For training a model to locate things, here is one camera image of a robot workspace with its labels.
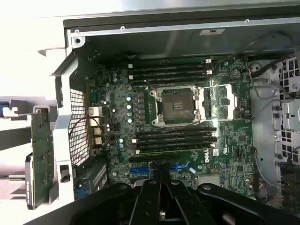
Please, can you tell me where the silver socket cover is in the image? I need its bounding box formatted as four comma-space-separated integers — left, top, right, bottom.
199, 83, 237, 120

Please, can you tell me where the blue expansion slot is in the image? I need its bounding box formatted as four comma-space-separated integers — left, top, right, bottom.
129, 161, 190, 177

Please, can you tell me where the open black PC case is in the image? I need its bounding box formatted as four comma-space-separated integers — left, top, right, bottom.
48, 14, 300, 225

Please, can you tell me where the green RAM stick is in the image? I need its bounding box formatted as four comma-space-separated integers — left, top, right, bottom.
136, 143, 217, 156

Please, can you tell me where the black expansion slot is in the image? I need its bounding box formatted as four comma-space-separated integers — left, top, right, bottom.
128, 153, 178, 164

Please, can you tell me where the black RAM slot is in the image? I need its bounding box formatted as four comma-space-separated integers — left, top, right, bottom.
128, 64, 213, 75
132, 137, 218, 148
135, 132, 218, 142
128, 69, 213, 80
128, 59, 213, 69
130, 75, 213, 85
135, 127, 218, 136

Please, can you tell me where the silver chipset heat sink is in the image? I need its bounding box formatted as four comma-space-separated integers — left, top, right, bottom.
198, 174, 221, 188

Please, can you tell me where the silver disk bay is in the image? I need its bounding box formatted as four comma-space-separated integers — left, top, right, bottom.
277, 56, 300, 165

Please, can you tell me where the grey parts rack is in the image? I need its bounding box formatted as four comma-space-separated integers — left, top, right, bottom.
0, 98, 59, 211

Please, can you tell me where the green motherboard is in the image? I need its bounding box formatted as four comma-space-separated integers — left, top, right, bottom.
85, 56, 258, 195

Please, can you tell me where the CPU socket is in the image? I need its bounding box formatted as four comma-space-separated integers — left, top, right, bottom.
150, 85, 202, 126

